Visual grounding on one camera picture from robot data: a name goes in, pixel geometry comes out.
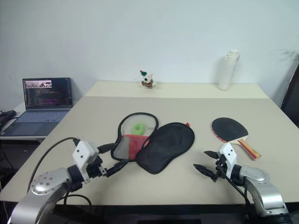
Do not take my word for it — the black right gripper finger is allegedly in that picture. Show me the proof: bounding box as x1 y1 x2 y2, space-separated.
204 150 221 160
193 164 215 179

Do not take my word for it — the black chair back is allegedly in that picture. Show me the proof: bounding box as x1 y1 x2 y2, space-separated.
281 54 299 128

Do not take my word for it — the small white plush toy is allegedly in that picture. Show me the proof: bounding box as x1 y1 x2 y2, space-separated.
139 70 157 90

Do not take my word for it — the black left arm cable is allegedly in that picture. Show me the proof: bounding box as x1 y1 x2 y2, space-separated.
27 137 92 207

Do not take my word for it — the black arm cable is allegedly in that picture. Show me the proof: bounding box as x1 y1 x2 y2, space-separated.
216 166 259 219
27 137 92 207

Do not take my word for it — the open grey laptop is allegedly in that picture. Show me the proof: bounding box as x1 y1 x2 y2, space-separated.
0 77 74 137

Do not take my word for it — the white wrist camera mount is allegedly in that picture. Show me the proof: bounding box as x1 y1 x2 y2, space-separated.
217 142 238 179
71 140 100 184

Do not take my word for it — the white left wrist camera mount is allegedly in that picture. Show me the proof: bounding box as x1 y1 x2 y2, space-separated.
71 140 100 184

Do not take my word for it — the white water bottle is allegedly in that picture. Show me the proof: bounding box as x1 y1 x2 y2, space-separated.
218 48 241 91

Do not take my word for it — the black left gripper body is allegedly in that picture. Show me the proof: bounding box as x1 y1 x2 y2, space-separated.
85 155 108 181

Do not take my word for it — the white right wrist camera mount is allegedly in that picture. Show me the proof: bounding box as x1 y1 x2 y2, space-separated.
217 142 238 179

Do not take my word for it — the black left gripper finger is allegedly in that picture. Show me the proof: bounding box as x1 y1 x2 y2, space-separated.
97 142 117 154
106 160 128 177

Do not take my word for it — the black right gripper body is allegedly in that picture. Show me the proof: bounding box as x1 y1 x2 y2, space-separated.
211 154 228 183

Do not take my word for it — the black mesh paddle case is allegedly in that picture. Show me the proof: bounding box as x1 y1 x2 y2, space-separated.
110 112 196 175

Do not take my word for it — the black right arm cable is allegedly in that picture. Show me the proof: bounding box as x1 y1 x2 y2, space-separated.
216 166 259 219

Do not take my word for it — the green ring keychain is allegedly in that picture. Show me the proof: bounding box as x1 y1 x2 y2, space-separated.
132 122 155 136

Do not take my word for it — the black table tennis paddle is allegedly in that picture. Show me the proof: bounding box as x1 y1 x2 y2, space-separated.
211 117 262 161

